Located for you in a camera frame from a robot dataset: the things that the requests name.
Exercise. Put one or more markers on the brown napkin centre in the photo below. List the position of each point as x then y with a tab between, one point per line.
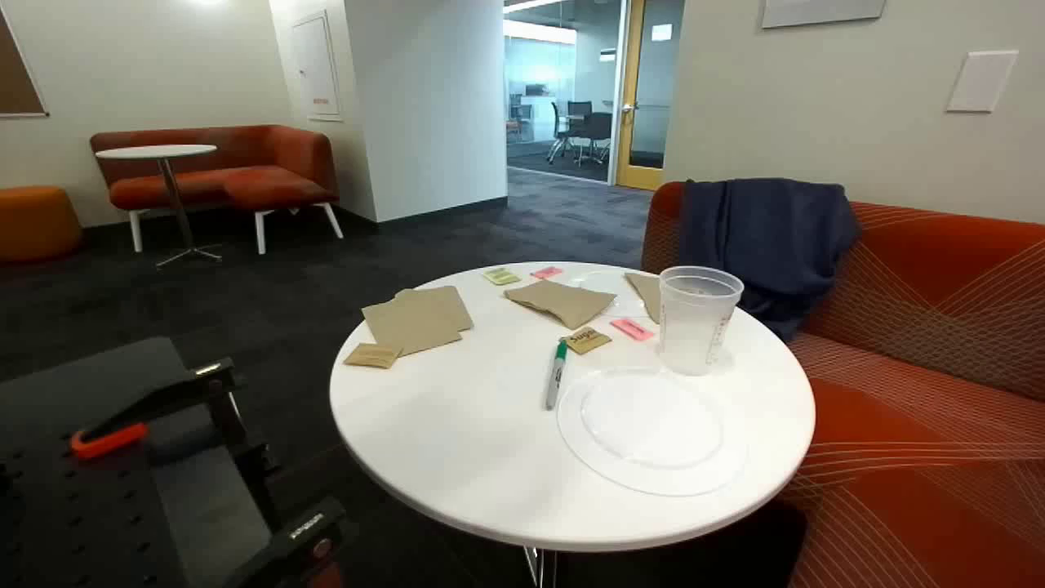
568	304

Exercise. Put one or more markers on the clear plastic lid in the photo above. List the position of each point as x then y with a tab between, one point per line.
649	433

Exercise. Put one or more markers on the pink sweetener packet near marker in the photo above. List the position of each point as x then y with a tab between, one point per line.
629	328

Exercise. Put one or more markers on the green capped grey marker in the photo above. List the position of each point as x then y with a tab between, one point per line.
559	359

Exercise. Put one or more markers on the wooden door frame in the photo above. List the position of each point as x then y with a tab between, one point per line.
629	98

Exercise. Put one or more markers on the large brown napkin stack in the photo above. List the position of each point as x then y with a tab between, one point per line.
419	320

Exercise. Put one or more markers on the orange round ottoman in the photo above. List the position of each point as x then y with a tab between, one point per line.
38	225

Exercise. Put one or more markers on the orange lounge sofa background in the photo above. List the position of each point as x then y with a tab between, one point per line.
257	169

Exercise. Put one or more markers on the orange patterned sofa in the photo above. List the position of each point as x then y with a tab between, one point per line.
930	385

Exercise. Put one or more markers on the green sweetener packet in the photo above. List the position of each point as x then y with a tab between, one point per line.
502	277

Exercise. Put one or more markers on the orange handled clamp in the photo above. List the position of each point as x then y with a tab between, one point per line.
91	450

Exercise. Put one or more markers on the small brown sugar packet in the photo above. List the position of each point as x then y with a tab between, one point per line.
586	341

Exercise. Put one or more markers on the small white side table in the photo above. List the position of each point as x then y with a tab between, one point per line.
166	159

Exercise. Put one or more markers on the pink sweetener packet far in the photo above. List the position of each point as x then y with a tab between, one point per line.
546	273

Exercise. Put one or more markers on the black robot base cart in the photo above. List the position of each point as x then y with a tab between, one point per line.
186	509

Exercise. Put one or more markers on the clear plastic cup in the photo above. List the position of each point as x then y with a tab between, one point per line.
698	304

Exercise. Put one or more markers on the round white table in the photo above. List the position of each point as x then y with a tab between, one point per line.
463	435

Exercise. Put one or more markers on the wall sign board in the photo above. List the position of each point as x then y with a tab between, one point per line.
789	14

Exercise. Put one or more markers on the small brown packet table edge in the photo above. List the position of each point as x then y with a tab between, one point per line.
375	359

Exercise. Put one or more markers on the office chairs behind glass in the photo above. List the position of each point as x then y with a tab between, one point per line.
579	132

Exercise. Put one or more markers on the brown napkin near cup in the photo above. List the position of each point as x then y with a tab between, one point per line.
649	291

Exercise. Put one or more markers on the navy blue jacket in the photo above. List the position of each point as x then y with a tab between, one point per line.
783	241

